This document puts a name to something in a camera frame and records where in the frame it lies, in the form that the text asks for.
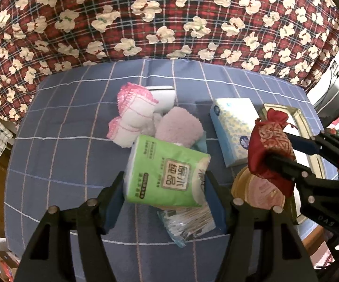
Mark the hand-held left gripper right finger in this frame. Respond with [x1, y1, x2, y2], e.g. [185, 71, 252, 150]
[205, 170, 320, 282]

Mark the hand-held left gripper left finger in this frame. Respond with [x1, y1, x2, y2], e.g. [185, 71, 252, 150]
[13, 171, 126, 282]

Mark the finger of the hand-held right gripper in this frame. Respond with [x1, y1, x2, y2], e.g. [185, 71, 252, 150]
[287, 131, 339, 169]
[265, 153, 339, 189]

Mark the gold framed tray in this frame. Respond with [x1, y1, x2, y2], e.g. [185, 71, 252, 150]
[259, 103, 330, 225]

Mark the red brocade drawstring pouch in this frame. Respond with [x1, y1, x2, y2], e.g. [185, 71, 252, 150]
[247, 109, 296, 198]

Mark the clear bag of cotton swabs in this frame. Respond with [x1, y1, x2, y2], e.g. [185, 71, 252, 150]
[158, 204, 217, 248]

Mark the green tissue pack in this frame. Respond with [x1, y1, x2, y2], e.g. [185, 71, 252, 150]
[123, 134, 211, 208]

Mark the teal cloth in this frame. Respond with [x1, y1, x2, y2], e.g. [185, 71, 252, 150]
[191, 131, 208, 153]

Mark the pink-trimmed white towel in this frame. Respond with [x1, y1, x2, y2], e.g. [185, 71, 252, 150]
[107, 110, 158, 149]
[117, 84, 160, 117]

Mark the lilac fluffy cloth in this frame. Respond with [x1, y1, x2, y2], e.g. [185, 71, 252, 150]
[153, 106, 204, 148]

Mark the white sponge with black stripe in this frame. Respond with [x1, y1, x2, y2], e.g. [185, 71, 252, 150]
[146, 86, 176, 114]

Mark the round gold tin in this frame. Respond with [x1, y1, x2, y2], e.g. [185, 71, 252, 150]
[231, 167, 286, 210]

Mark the grey appliance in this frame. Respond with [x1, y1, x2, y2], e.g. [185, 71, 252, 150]
[316, 84, 339, 116]

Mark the yellow patterned tissue pack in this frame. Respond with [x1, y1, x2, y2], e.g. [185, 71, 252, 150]
[210, 98, 265, 168]

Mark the blue checked sheet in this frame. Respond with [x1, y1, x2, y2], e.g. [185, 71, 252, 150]
[3, 58, 328, 282]

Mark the red printed cardboard box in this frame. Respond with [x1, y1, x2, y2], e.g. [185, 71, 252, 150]
[0, 248, 21, 282]

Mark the red plaid bear-print blanket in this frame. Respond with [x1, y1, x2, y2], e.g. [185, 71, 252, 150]
[0, 0, 339, 121]

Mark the black cable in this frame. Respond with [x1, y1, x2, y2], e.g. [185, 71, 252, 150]
[327, 61, 339, 94]

